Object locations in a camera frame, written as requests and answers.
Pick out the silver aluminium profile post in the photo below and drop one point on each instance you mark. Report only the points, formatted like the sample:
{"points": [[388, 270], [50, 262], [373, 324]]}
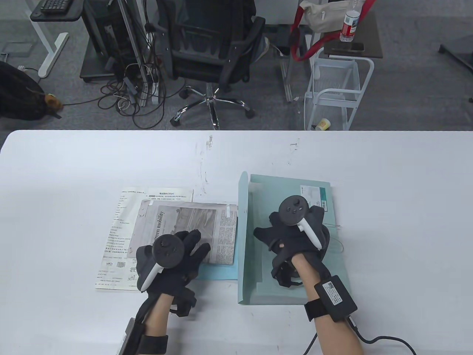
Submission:
{"points": [[287, 85]]}

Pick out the black wrist camera block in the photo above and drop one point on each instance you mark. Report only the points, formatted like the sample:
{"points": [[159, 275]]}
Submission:
{"points": [[183, 303], [282, 275]]}

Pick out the black floor box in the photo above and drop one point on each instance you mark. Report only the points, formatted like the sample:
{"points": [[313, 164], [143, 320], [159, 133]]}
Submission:
{"points": [[282, 37]]}

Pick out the black computer tower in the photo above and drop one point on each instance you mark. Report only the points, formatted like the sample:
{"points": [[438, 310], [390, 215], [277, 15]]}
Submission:
{"points": [[101, 29]]}

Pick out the black stand base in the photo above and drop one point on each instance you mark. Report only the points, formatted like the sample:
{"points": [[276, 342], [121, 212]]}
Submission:
{"points": [[458, 55]]}

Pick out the black and white handheld controller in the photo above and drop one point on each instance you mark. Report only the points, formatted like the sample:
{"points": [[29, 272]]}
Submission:
{"points": [[293, 209], [168, 251]]}

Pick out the black labelled wrist box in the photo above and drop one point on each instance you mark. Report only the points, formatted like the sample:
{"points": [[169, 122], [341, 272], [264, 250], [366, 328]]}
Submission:
{"points": [[129, 336], [336, 297]]}

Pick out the black rolling stand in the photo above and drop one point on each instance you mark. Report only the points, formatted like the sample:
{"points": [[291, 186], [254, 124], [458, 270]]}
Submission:
{"points": [[92, 72]]}

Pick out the grey newspaper document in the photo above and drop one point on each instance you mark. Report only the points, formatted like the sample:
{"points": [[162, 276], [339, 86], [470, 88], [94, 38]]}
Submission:
{"points": [[192, 218]]}

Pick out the white printed test paper document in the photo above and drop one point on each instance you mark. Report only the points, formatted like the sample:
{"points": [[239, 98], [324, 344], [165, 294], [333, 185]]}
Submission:
{"points": [[114, 240]]}

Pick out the yellow paper cup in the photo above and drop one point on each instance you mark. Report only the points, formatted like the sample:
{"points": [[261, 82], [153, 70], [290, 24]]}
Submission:
{"points": [[323, 125]]}

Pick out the grey floor outlet plate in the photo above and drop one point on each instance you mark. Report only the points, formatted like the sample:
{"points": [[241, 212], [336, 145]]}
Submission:
{"points": [[16, 48]]}

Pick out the black office chair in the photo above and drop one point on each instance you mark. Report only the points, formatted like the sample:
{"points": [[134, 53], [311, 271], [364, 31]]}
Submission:
{"points": [[199, 63]]}

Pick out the dark brown side table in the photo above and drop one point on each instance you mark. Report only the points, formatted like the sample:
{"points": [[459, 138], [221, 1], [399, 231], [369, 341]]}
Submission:
{"points": [[371, 37]]}

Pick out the clear water bottle red label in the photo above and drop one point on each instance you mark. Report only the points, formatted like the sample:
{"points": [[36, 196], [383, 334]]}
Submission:
{"points": [[349, 26]]}

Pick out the black keyboard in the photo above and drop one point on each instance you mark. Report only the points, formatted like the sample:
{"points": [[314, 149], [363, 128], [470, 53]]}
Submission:
{"points": [[55, 5]]}

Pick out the person's right forearm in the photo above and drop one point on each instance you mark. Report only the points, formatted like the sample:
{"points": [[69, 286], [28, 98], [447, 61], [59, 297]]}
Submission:
{"points": [[332, 340]]}

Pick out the black smartphone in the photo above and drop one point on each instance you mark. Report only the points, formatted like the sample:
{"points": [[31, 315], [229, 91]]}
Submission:
{"points": [[351, 46]]}

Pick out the black backpack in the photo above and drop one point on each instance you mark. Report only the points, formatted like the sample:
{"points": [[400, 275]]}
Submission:
{"points": [[18, 92]]}

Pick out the person's left hand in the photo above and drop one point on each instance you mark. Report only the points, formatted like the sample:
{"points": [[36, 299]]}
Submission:
{"points": [[177, 277]]}

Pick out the black desk with white legs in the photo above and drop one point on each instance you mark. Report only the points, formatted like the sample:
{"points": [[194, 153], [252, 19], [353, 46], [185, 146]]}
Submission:
{"points": [[55, 16]]}

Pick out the silver aluminium frame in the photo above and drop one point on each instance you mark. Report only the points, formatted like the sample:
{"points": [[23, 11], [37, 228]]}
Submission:
{"points": [[133, 40]]}

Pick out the white power strip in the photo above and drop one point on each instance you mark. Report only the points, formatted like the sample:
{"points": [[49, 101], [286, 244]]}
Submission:
{"points": [[154, 92]]}

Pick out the person's right hand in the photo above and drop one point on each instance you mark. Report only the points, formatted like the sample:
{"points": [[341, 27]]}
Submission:
{"points": [[292, 240]]}

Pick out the brown plush toy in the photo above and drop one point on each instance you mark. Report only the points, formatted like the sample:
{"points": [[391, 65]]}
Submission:
{"points": [[53, 101]]}

